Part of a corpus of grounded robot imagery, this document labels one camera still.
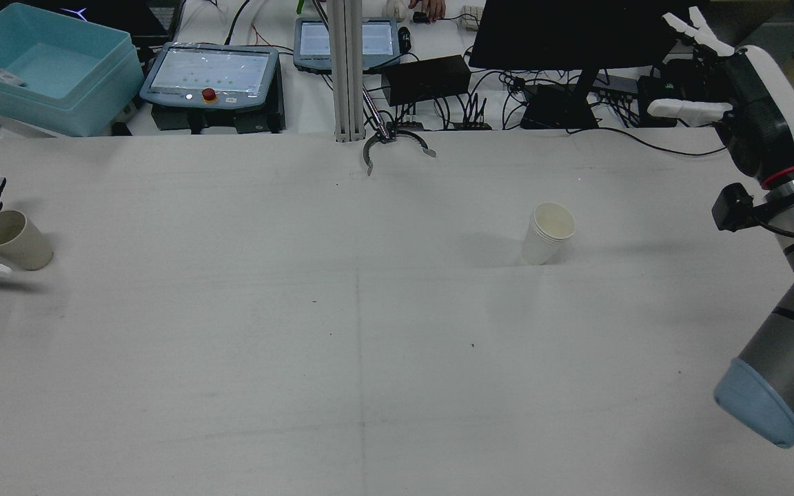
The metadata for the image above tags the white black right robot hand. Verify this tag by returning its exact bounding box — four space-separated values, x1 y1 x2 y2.
647 7 794 190

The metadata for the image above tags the bare person hand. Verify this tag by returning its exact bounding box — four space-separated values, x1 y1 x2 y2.
409 0 447 21

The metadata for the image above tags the beige paper cup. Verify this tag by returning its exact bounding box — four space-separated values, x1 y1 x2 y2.
0 210 54 271

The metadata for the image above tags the grey teach pendant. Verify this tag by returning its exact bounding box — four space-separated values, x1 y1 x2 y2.
294 17 399 74

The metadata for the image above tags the black rectangular box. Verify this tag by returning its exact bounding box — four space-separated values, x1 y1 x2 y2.
381 55 472 107

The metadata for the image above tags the black electronics box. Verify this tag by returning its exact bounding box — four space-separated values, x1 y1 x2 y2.
638 59 725 128

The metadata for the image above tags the aluminium profile column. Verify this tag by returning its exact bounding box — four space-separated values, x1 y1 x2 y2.
327 0 368 143

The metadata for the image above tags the curved metal clamp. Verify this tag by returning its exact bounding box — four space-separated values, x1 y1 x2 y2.
363 127 437 177

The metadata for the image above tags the black monitor with stand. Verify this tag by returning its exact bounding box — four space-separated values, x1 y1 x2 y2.
469 0 713 130

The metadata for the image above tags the light blue plastic bin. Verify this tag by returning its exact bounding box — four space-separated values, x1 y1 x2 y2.
0 2 145 137

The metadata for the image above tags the black pendant stand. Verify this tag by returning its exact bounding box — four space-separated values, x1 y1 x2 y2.
151 96 286 135

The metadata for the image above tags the teach pendant with red button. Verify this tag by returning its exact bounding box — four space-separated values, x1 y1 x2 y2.
139 43 281 111

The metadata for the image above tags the white paper cup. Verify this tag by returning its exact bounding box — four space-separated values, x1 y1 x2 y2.
522 202 576 266

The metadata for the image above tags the black laptop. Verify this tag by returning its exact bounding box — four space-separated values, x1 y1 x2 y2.
59 0 187 45

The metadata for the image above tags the long black table cable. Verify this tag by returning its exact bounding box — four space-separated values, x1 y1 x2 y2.
568 126 730 158

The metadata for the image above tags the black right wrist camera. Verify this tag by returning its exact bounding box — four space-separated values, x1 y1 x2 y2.
711 183 760 233

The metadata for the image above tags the tangled black cable bundle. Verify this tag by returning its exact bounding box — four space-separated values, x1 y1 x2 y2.
431 69 529 132

